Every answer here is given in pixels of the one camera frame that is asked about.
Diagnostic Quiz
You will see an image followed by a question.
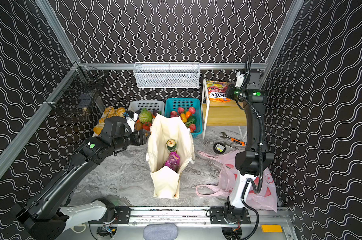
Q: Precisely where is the green drink can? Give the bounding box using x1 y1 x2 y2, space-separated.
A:
166 139 178 154

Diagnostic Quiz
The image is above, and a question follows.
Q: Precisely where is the white wooden two-tier shelf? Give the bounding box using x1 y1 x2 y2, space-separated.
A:
201 80 265 144

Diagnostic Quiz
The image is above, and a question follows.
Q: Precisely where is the green cabbage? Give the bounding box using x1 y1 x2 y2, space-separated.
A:
139 109 153 124

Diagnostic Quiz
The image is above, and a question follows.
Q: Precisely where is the twisted bun back left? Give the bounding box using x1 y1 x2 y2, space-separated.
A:
104 106 116 116

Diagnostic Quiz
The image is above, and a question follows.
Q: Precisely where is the white plastic vegetable basket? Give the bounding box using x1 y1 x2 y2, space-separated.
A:
125 101 165 132

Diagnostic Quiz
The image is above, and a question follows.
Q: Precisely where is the bun back right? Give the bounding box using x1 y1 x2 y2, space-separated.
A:
115 107 126 118

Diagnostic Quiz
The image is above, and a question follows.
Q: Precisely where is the cream canvas tote bag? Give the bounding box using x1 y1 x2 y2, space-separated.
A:
146 115 195 200

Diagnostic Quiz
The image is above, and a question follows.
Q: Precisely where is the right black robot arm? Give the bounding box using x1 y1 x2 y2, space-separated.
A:
223 54 274 224

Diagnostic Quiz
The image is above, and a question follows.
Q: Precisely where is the black tape measure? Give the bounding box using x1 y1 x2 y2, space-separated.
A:
213 142 226 155

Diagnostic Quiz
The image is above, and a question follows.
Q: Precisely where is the red tomato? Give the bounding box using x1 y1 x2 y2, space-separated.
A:
143 122 152 131

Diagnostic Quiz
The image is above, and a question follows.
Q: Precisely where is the orange Fox's candy bag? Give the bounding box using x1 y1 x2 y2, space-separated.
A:
206 81 231 103

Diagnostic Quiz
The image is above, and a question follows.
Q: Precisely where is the orange fruit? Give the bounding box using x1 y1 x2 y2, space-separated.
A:
185 111 192 119

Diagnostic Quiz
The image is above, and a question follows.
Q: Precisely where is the grey foam pad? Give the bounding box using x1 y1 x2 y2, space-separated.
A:
143 224 179 240

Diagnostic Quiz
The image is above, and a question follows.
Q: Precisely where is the adjustable wrench orange handle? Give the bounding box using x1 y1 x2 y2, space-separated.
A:
219 132 246 147

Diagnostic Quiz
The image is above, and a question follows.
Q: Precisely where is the purple grape candy bag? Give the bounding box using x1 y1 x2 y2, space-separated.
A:
165 153 181 172

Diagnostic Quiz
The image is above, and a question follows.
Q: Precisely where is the pink plastic grocery bag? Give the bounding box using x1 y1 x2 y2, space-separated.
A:
195 150 277 212

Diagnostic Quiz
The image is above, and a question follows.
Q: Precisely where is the yellow pepper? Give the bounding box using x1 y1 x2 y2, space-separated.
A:
180 113 187 123

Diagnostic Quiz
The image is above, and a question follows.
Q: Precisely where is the metal base rail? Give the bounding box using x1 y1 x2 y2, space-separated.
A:
107 207 252 227

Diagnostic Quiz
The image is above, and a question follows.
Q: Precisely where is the brown potato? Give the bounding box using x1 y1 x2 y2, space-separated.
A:
135 122 143 131

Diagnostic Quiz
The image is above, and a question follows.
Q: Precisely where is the black wire wall basket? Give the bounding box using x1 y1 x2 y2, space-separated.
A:
47 66 106 122

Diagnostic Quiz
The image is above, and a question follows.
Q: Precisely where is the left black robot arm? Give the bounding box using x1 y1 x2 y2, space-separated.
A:
12 114 150 240

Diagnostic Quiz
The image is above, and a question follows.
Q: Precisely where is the white wire wall basket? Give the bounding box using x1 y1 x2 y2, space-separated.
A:
133 62 200 89

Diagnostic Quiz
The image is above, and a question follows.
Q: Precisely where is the teal plastic fruit basket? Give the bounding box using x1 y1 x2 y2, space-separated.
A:
165 98 203 138

